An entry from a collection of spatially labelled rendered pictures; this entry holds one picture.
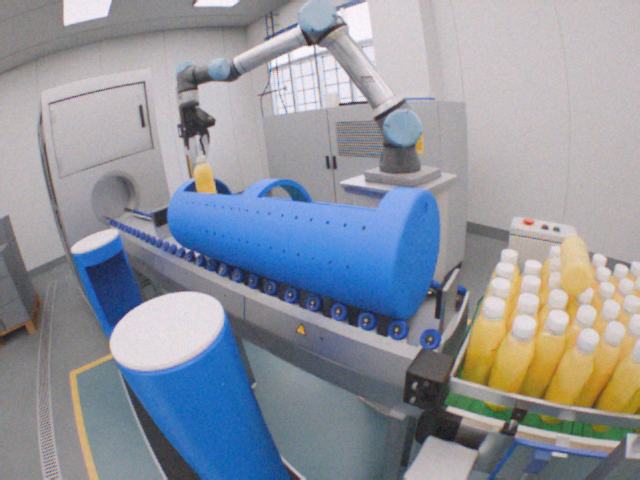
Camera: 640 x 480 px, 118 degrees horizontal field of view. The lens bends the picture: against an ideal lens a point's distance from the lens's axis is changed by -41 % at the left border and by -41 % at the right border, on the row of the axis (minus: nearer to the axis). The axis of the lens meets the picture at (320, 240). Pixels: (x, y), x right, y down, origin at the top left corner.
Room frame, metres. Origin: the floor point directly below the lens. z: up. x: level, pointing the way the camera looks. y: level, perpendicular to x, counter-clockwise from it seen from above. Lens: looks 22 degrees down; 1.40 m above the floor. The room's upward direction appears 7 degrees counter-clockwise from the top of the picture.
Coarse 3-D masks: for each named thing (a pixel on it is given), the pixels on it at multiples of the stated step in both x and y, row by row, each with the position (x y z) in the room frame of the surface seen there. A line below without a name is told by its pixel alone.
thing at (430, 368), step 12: (420, 360) 0.38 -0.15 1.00; (432, 360) 0.37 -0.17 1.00; (444, 360) 0.37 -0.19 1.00; (408, 372) 0.36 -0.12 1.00; (420, 372) 0.35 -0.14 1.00; (432, 372) 0.35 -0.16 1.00; (444, 372) 0.34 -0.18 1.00; (408, 384) 0.36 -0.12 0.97; (420, 384) 0.34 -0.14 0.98; (432, 384) 0.32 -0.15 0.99; (444, 384) 0.33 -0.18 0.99; (408, 396) 0.35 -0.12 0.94; (420, 396) 0.34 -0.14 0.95; (432, 396) 0.33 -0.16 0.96; (444, 396) 0.35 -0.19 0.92; (420, 408) 0.33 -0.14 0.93; (432, 408) 0.32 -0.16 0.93
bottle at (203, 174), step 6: (198, 162) 1.06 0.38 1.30; (204, 162) 1.07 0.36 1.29; (198, 168) 1.05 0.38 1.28; (204, 168) 1.06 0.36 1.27; (210, 168) 1.08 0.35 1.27; (198, 174) 1.05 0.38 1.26; (204, 174) 1.05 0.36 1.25; (210, 174) 1.06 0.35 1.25; (198, 180) 1.05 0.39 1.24; (204, 180) 1.05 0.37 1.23; (210, 180) 1.06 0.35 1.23; (198, 186) 1.05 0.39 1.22; (204, 186) 1.05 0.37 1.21; (210, 186) 1.06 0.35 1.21; (198, 192) 1.05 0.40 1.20; (204, 192) 1.04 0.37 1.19; (210, 192) 1.05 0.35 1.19; (216, 192) 1.08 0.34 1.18
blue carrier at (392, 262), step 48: (192, 192) 1.00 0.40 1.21; (288, 192) 0.97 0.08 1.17; (192, 240) 0.94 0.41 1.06; (240, 240) 0.76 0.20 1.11; (288, 240) 0.65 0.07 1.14; (336, 240) 0.58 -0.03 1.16; (384, 240) 0.52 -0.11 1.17; (432, 240) 0.65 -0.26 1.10; (336, 288) 0.57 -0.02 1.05; (384, 288) 0.50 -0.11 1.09
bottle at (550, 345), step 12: (540, 336) 0.31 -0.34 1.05; (552, 336) 0.29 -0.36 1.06; (564, 336) 0.28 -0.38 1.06; (540, 348) 0.30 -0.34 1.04; (552, 348) 0.28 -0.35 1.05; (564, 348) 0.28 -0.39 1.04; (540, 360) 0.29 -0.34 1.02; (552, 360) 0.27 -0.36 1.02; (528, 372) 0.30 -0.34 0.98; (540, 372) 0.28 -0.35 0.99; (552, 372) 0.27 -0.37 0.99; (528, 384) 0.29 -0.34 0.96; (540, 384) 0.27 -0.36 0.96; (528, 396) 0.28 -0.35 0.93; (540, 396) 0.27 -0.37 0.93
